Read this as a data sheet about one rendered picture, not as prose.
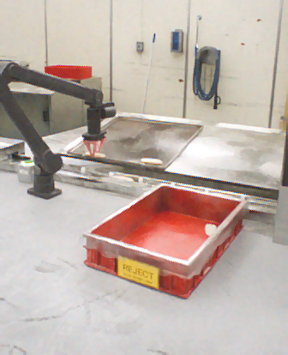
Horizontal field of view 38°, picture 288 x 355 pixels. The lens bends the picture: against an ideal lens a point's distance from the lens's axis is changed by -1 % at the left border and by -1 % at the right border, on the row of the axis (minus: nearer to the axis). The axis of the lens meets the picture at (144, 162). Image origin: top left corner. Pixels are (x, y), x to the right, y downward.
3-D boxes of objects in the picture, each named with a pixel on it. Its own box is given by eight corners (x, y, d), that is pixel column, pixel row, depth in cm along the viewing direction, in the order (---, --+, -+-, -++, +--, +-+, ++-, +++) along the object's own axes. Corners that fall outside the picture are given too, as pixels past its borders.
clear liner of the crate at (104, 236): (77, 264, 116) (76, 232, 113) (159, 206, 157) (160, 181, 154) (189, 303, 101) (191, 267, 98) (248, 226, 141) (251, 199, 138)
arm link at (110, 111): (82, 91, 175) (95, 93, 169) (105, 87, 182) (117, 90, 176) (84, 119, 179) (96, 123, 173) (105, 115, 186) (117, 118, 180)
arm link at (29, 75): (-5, 75, 149) (8, 77, 141) (-2, 59, 148) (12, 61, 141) (89, 102, 179) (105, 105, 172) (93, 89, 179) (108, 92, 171)
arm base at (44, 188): (26, 193, 168) (47, 200, 162) (24, 173, 166) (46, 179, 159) (41, 187, 175) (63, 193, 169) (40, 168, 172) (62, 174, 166)
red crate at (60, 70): (44, 76, 533) (43, 66, 529) (59, 75, 564) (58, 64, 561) (79, 79, 515) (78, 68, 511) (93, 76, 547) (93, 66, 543)
